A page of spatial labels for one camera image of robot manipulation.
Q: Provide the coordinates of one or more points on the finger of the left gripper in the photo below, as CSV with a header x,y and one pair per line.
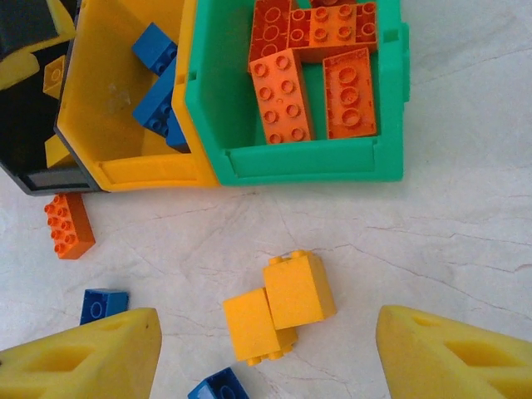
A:
x,y
66,21
16,68

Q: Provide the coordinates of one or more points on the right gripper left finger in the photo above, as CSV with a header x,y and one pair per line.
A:
x,y
124,341

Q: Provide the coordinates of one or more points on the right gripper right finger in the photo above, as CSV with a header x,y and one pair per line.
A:
x,y
407,353

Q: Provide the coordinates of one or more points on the yellow lego brick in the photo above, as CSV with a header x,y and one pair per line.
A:
x,y
54,77
251,328
299,291
58,151

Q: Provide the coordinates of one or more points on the blue lego brick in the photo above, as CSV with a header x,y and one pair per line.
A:
x,y
101,305
160,106
156,47
218,384

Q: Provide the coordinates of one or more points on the black plastic bin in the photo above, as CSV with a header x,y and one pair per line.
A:
x,y
25,124

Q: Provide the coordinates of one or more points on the orange lego brick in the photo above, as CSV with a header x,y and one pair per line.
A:
x,y
282,97
270,29
77,228
332,31
351,95
332,2

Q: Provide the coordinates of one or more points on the yellow plastic bin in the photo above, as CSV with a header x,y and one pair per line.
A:
x,y
145,170

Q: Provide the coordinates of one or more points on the green plastic bin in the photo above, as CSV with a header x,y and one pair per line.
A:
x,y
307,164

